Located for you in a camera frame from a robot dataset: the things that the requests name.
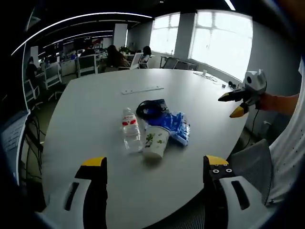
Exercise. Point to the white office chair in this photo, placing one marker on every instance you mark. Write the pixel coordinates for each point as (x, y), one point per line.
(53, 75)
(135, 61)
(30, 90)
(87, 64)

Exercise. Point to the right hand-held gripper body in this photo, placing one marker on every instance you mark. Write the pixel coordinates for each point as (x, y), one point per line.
(255, 83)

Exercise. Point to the grey table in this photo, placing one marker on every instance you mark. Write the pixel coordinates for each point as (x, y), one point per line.
(100, 114)

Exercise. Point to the small black object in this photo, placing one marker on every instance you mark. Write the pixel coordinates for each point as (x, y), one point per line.
(231, 84)

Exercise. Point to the clear plastic water bottle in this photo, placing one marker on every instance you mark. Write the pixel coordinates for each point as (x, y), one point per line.
(130, 130)

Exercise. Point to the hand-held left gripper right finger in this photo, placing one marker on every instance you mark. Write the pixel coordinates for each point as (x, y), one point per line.
(221, 190)

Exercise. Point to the grey mesh office chair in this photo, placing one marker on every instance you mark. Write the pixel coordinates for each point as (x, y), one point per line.
(252, 167)
(170, 63)

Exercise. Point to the green potted plant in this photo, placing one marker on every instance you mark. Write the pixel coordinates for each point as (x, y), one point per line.
(124, 49)

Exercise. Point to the blue white plastic bag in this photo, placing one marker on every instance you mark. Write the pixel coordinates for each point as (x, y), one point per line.
(175, 125)

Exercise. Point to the person's white shirt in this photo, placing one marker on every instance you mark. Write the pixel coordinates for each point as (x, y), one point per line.
(289, 155)

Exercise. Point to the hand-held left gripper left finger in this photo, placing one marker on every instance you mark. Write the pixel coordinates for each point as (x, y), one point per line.
(95, 195)

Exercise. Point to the white paper cup green print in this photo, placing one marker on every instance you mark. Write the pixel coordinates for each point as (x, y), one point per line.
(155, 144)

